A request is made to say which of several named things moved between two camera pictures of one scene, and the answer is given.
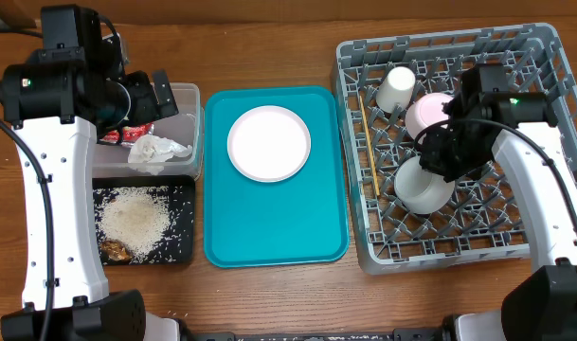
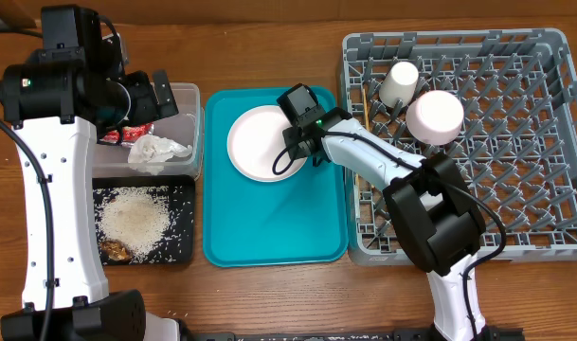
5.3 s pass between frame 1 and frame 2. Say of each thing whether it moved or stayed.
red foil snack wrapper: stayed
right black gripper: moved
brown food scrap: stayed
